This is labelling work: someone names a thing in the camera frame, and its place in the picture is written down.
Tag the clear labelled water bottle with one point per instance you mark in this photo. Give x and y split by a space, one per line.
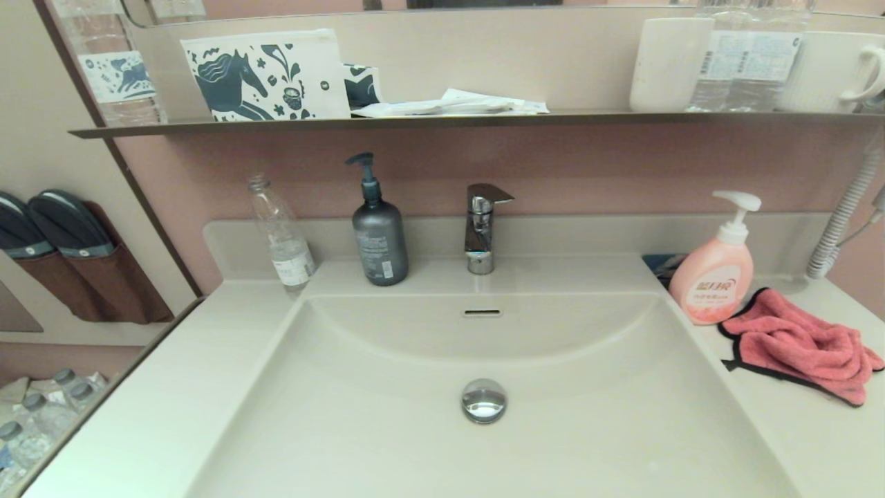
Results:
771 62
715 62

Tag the chrome faucet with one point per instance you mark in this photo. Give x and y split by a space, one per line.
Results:
478 235

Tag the dark grey slipper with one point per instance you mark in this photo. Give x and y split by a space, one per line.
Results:
69 225
17 232

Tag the white plastic toiletry packet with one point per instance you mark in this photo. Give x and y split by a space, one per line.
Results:
415 108
525 106

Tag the chrome drain stopper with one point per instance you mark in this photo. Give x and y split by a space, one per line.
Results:
484 401

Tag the brown fabric slipper holder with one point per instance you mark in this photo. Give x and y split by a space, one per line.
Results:
117 290

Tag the clear empty plastic bottle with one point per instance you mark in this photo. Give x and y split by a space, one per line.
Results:
287 256

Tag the pink pump hand soap bottle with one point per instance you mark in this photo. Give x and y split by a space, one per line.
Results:
715 283

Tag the small grey cap water bottle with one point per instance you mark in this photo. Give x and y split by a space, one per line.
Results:
33 402
8 431
64 376
82 391

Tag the pink cloth black trim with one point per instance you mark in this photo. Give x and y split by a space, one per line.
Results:
802 346

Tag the grey pump soap bottle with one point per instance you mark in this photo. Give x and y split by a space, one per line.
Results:
380 249

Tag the dark blue flat item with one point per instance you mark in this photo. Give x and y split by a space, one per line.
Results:
657 264

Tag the beige sink basin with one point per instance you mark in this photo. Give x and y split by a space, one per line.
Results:
387 429

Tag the brown wall shelf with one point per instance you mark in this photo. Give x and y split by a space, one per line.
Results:
415 122

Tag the dark patterned small box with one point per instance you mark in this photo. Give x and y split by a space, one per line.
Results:
361 86

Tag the white horse print pouch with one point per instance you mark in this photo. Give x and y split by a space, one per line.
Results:
311 69

